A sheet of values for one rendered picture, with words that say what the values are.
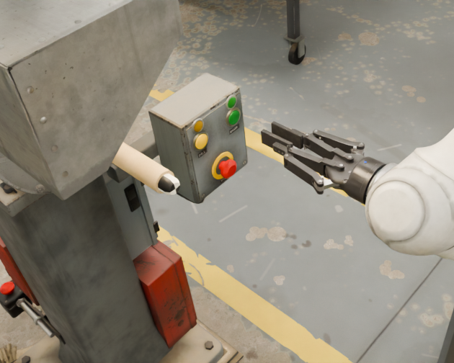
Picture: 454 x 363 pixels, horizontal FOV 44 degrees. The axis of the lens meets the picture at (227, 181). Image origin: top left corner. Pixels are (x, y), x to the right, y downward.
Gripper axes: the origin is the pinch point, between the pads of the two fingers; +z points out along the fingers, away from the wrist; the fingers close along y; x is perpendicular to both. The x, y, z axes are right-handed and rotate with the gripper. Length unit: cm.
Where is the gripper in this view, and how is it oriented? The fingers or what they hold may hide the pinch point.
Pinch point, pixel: (282, 138)
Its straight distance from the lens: 104.5
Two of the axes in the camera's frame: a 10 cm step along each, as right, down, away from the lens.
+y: 6.9, -5.5, 4.8
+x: -1.1, -7.2, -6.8
